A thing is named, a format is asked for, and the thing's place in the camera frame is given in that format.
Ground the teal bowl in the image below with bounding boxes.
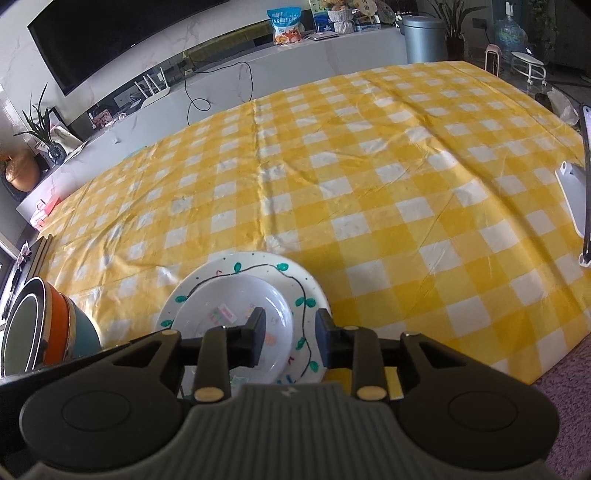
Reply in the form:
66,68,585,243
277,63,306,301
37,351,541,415
62,295,103,361

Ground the white flat device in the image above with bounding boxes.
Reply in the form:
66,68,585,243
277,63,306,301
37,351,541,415
555,161,590,237

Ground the golden vase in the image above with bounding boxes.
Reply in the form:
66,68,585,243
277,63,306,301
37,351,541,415
4,150,41,191

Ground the blue water bottle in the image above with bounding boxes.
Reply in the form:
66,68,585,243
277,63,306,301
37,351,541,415
494,13,528,48

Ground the black cable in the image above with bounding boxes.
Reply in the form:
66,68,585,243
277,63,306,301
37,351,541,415
184,60,254,125

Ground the white wrapped basket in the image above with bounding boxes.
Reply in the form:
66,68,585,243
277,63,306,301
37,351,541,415
327,7,356,34

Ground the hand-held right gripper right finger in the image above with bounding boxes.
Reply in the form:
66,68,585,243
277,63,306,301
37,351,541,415
316,309,457,401

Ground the plant in blue vase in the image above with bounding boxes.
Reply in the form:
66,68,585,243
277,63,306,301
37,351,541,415
14,83,70,164

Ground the grey trash can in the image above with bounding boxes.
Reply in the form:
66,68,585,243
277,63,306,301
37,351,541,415
402,15,448,64

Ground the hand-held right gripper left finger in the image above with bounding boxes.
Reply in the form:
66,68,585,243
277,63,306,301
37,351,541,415
112,307,267,402

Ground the round hand fan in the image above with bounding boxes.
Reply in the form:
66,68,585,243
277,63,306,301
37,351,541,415
355,0,379,24

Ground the yellow checkered tablecloth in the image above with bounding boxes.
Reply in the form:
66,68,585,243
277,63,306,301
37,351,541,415
39,60,589,398

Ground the white television cabinet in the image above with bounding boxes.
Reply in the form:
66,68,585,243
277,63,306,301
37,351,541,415
16,23,409,232

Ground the white round stand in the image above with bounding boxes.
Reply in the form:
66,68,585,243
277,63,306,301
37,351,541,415
510,51,548,85

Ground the large white painted plate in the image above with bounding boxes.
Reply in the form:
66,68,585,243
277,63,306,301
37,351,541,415
158,251,331,385

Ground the red box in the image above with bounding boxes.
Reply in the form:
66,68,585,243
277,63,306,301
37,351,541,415
31,198,62,230

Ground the tall potted plant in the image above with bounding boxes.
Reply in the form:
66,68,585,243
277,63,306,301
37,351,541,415
427,0,490,62

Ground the painted picture card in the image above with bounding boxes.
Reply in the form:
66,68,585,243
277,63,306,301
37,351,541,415
308,0,334,33

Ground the blue snack bag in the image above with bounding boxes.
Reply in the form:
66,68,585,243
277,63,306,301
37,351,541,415
267,7,304,46

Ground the black wall television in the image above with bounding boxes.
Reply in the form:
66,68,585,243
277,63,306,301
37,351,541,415
28,0,274,97

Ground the white router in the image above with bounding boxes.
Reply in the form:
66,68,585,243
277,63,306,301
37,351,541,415
134,66,171,103

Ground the small white printed plate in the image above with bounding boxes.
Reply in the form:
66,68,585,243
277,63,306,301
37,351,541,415
173,274,295,385

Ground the purple rug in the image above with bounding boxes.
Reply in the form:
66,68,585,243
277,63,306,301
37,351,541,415
522,344,591,480

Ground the white picture frame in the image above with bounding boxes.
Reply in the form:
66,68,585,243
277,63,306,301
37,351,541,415
51,124,86,156

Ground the steel bowl with orange outside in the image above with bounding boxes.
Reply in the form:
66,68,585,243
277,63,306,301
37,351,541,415
0,277,77,377

